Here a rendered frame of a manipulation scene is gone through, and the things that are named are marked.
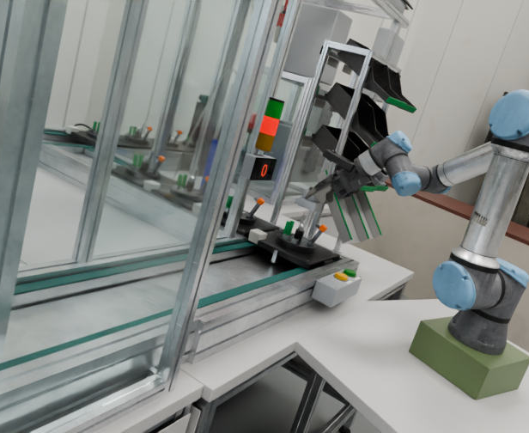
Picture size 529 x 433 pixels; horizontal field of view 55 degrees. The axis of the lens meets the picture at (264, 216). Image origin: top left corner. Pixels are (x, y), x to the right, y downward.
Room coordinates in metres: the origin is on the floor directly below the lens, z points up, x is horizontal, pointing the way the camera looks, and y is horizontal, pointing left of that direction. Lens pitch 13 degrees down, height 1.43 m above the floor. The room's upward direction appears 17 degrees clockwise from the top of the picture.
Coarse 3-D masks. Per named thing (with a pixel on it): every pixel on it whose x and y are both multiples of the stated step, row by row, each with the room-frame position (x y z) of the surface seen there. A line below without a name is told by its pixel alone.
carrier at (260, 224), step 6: (240, 216) 1.74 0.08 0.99; (246, 216) 1.75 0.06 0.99; (252, 216) 1.76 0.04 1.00; (240, 222) 1.72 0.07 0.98; (246, 222) 1.73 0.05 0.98; (252, 222) 1.75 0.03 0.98; (258, 222) 1.82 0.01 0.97; (264, 222) 1.85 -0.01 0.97; (240, 228) 1.67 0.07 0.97; (246, 228) 1.69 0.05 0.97; (252, 228) 1.71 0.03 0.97; (258, 228) 1.74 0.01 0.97; (264, 228) 1.76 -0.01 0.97; (270, 228) 1.78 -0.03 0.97; (276, 228) 1.81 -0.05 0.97; (240, 234) 1.63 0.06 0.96; (246, 234) 1.63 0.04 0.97
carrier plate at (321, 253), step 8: (272, 232) 1.73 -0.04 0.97; (264, 240) 1.61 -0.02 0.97; (272, 240) 1.64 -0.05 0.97; (264, 248) 1.58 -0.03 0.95; (272, 248) 1.56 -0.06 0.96; (280, 248) 1.57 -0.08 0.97; (288, 248) 1.59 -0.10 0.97; (320, 248) 1.71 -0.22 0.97; (280, 256) 1.55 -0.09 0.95; (288, 256) 1.54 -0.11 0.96; (296, 256) 1.54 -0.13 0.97; (304, 256) 1.56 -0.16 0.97; (312, 256) 1.59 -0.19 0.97; (320, 256) 1.62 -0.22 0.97; (328, 256) 1.64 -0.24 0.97; (336, 256) 1.68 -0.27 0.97; (296, 264) 1.52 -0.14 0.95; (304, 264) 1.51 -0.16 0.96; (312, 264) 1.51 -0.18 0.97; (320, 264) 1.57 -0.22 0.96
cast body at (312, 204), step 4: (304, 192) 1.65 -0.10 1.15; (304, 196) 1.65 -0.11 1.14; (312, 196) 1.64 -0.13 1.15; (296, 200) 1.68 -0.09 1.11; (300, 200) 1.65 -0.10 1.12; (304, 200) 1.65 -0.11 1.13; (308, 200) 1.64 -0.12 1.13; (312, 200) 1.63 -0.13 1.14; (316, 200) 1.65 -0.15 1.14; (300, 204) 1.65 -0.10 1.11; (304, 204) 1.64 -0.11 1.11; (308, 204) 1.64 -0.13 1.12; (312, 204) 1.63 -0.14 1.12; (316, 204) 1.63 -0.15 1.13; (320, 204) 1.66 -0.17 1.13; (308, 208) 1.64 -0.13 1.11; (312, 208) 1.63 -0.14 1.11; (316, 208) 1.64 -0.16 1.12
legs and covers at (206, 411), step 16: (400, 288) 2.12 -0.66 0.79; (272, 368) 1.14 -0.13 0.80; (288, 368) 2.34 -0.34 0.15; (304, 368) 2.33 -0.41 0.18; (240, 384) 1.02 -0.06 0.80; (320, 384) 1.52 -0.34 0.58; (224, 400) 0.96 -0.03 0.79; (304, 400) 1.54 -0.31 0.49; (192, 416) 0.89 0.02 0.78; (208, 416) 0.92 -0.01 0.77; (304, 416) 1.53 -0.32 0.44; (336, 416) 2.00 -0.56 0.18; (352, 416) 2.16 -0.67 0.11; (192, 432) 0.89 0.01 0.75; (208, 432) 0.93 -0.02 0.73; (304, 432) 1.53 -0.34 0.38; (320, 432) 1.85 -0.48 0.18
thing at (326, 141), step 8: (320, 128) 1.95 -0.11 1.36; (328, 128) 1.98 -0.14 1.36; (336, 128) 2.01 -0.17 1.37; (320, 136) 1.94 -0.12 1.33; (328, 136) 1.92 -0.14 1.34; (336, 136) 2.05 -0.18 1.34; (320, 144) 1.93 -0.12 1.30; (328, 144) 1.91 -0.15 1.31; (336, 144) 1.89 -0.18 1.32; (344, 144) 2.02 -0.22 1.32; (352, 144) 2.00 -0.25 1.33; (344, 152) 2.01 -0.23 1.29; (352, 152) 1.99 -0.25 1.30; (352, 160) 1.98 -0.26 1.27; (368, 184) 1.92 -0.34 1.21
